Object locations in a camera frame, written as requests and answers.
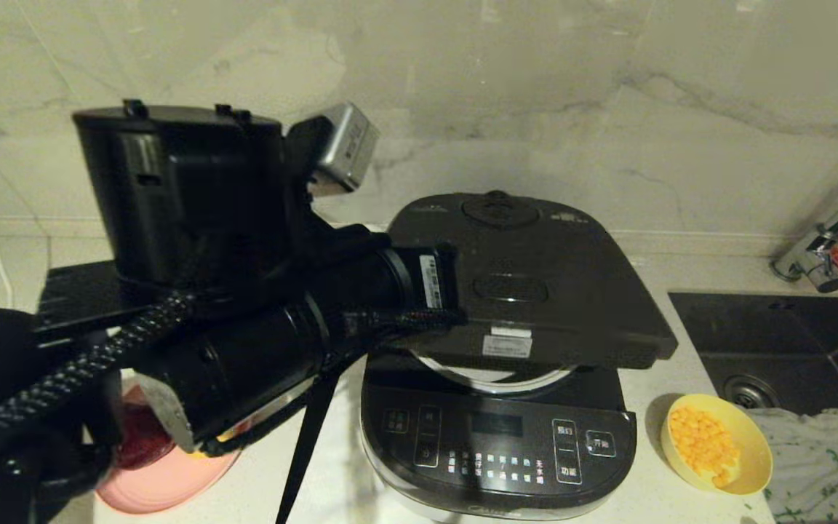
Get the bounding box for chrome faucet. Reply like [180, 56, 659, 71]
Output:
[768, 164, 838, 293]

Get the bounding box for black rice cooker lid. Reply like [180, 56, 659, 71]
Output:
[388, 191, 679, 370]

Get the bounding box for white green patterned cloth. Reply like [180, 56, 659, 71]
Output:
[743, 408, 838, 524]

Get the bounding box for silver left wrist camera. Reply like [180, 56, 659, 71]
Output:
[288, 102, 381, 199]

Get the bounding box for white inner pot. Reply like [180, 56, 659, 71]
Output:
[410, 351, 580, 395]

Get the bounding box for red apple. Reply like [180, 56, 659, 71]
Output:
[115, 404, 176, 470]

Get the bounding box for pink plate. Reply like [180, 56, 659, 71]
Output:
[95, 386, 242, 515]

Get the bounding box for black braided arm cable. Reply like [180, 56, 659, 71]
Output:
[0, 290, 467, 487]

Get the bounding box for long black flat strip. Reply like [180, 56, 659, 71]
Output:
[276, 371, 340, 524]

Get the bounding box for yellow corn kernels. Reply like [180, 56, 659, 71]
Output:
[670, 406, 741, 488]

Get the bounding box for dark sink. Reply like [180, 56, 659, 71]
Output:
[667, 291, 838, 437]

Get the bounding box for yellow bowl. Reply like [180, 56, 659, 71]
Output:
[661, 394, 773, 496]

